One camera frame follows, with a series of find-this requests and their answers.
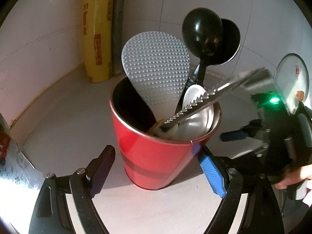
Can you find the person's right hand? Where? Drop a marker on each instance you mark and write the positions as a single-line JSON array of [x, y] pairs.
[[292, 180]]

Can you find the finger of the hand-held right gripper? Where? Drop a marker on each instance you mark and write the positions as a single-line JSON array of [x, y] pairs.
[[253, 125], [234, 135]]

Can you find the silver patterned foil sheet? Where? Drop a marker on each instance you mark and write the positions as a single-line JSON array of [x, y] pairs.
[[22, 173]]

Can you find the red metal cup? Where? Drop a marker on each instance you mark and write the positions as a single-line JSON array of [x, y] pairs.
[[151, 165]]

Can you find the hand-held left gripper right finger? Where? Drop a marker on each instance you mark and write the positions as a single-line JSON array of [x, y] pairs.
[[212, 173]]

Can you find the white dotted rice paddle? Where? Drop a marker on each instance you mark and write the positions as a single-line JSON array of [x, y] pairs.
[[153, 63]]

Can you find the yellow cling wrap box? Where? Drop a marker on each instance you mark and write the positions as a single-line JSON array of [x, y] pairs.
[[97, 29]]

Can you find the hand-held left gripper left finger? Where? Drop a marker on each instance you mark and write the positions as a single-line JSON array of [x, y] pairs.
[[102, 170]]

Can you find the grey pipe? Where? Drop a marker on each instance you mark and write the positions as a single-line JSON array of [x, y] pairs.
[[119, 29]]

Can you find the glass pot lid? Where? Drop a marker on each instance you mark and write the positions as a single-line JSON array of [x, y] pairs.
[[290, 78]]

